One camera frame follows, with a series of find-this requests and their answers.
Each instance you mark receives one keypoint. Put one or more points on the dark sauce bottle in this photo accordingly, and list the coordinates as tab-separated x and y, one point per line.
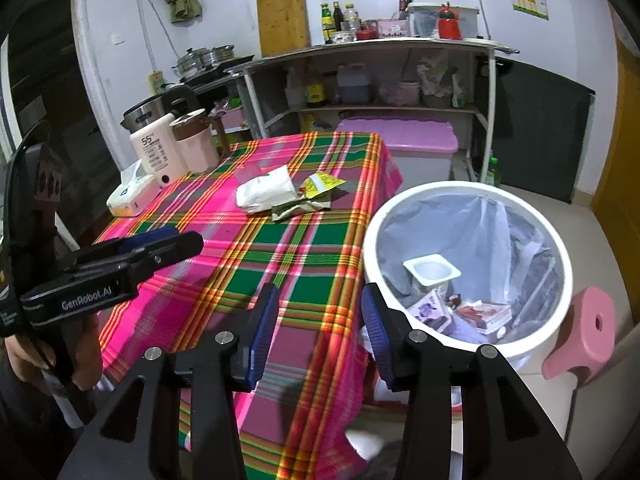
338	17

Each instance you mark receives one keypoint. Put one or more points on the white tissue pack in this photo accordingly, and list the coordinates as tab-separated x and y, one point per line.
130	195

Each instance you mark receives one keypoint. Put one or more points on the large oil jug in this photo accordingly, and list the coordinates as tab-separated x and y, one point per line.
353	85

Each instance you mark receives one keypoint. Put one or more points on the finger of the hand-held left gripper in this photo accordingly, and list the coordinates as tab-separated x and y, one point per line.
175	247
150	236

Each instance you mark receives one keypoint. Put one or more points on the clear plastic bin liner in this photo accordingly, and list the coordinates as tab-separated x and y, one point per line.
430	230

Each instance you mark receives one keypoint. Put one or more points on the silver rice cooker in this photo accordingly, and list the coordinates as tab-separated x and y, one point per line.
142	112

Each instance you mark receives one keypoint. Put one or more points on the patterned bowl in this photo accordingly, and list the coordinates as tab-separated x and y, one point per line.
343	37

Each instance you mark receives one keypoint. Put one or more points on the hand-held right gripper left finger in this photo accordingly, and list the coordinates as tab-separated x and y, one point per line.
260	332

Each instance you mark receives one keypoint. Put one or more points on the white yogurt cup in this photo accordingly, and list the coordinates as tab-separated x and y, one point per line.
432	270

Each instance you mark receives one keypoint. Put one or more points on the pink lidded storage box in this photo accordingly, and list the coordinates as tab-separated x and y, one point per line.
400	132

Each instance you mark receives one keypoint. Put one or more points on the yellow wooden door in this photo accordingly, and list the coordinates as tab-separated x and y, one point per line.
622	160

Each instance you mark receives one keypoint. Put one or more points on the steel steamer pot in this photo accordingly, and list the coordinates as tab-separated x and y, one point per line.
220	55
190	62

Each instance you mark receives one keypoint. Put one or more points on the pink plastic stool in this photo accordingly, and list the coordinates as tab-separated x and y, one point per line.
575	330

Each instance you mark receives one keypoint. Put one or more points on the pink utensil container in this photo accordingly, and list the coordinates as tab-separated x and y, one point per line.
392	28

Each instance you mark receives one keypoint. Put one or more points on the small purple drink carton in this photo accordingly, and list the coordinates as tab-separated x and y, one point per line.
430	307

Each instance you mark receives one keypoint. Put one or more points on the black stove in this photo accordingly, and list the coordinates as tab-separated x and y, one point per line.
220	71

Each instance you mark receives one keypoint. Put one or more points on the white trash bin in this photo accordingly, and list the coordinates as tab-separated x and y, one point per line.
450	188

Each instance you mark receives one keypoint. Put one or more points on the pink jug with brown lid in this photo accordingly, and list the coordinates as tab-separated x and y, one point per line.
197	152

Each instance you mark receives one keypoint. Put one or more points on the pink and brown carton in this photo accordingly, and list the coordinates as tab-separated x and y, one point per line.
480	312

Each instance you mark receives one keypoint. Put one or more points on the pink and white tub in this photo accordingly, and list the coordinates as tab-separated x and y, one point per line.
409	93

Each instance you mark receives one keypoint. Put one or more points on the clear seasoning bottle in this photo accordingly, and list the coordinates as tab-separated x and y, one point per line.
352	17

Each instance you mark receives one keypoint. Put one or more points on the white plastic jug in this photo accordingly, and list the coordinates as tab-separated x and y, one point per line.
295	90

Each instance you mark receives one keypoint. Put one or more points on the white electric kettle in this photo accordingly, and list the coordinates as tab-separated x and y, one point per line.
152	152

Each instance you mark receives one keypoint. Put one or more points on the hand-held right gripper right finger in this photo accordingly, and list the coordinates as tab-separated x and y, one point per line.
375	332

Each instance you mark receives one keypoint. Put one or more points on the green sauce bottle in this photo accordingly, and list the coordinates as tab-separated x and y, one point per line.
328	25

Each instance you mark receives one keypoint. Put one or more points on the pink plastic basket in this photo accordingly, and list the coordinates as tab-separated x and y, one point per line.
232	117

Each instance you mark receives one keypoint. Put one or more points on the green spray bottle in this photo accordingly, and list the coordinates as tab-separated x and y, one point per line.
458	95

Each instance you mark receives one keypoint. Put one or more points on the metal kitchen counter shelf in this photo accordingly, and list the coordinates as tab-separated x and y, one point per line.
380	45

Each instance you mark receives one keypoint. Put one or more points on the wall power strip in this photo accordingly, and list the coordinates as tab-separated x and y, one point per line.
157	82

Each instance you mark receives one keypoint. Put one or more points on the dark bottle yellow label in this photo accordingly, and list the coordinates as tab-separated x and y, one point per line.
315	92

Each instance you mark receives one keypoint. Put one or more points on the red bottle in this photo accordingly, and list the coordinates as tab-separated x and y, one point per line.
450	25

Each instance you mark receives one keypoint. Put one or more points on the crumpled plastic bags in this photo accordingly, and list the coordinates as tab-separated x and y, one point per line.
437	77

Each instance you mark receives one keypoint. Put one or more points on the black cabinet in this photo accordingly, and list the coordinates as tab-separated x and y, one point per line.
540	130

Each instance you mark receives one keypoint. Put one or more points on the clear plastic storage box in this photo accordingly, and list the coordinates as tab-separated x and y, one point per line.
422	20

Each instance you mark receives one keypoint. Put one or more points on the person's left hand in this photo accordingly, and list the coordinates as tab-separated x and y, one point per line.
22	355

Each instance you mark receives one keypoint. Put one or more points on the white paper bag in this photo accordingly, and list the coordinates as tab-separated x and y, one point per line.
265	192

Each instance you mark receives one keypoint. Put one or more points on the olive green wrapper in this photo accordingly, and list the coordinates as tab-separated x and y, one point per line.
305	206

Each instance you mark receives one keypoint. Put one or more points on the red lidded jar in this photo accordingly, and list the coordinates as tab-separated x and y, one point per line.
366	35

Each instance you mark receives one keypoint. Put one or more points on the wooden cutting board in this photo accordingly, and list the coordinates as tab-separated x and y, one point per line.
282	20

